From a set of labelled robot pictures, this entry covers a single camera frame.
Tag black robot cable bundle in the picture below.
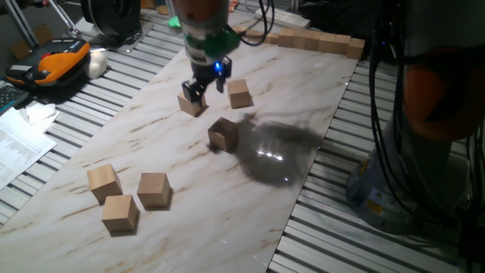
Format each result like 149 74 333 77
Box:
227 0 485 266

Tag printed paper sheets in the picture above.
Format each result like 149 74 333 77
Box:
0 108 58 190

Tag thin metal rod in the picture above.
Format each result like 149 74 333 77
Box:
47 0 80 37

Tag black keyboard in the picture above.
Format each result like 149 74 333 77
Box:
0 80 30 116

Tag grey metal base plate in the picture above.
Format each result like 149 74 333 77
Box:
74 17 155 54

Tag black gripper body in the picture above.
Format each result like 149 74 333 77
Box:
189 55 233 90

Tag white power strip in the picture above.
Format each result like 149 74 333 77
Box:
254 5 311 30

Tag black round spool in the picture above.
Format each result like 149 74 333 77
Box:
80 0 142 39

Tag marble pattern board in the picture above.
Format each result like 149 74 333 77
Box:
0 10 359 273

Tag slanted aluminium frame beam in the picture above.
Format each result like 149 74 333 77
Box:
2 0 39 49

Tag brown cardboard piece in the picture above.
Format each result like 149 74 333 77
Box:
10 39 30 60
33 24 54 45

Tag crumpled white tissue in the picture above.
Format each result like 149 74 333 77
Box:
20 102 61 133

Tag orange black teach pendant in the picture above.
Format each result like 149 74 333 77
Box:
5 37 92 90

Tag large wooden cube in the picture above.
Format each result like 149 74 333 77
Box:
346 37 367 61
207 116 240 153
277 28 295 49
101 194 139 234
86 163 124 205
332 33 352 56
304 30 322 52
136 172 172 209
318 33 337 54
227 78 252 110
291 29 308 50
177 90 208 118

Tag black bag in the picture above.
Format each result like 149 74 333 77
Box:
299 0 380 41

